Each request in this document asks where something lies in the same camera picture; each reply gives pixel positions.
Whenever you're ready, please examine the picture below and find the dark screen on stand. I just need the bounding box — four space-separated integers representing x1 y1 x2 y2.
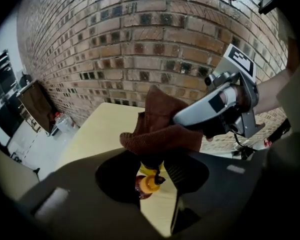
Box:
16 79 56 135

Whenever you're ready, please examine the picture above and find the person's right forearm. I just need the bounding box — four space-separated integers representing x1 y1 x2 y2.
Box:
253 68 292 116

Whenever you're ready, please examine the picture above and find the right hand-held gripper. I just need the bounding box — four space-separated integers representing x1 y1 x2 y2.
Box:
172 43 266 139

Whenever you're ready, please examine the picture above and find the black wall lamp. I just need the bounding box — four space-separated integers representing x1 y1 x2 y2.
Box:
257 0 279 15

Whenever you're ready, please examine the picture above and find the black glass cabinet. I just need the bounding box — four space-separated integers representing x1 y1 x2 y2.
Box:
0 49 24 138

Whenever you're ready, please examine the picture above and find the person's beige shirt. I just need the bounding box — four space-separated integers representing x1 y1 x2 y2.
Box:
274 7 300 145

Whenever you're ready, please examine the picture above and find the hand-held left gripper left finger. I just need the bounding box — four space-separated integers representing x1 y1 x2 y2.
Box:
17 147 171 240

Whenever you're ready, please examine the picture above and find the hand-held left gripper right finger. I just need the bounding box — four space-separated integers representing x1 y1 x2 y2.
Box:
164 150 278 240

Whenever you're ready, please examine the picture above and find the black cable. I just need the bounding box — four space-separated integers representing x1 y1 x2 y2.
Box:
232 132 258 160

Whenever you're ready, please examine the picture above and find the brown knitted cloth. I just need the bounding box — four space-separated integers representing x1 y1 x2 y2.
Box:
119 84 206 169

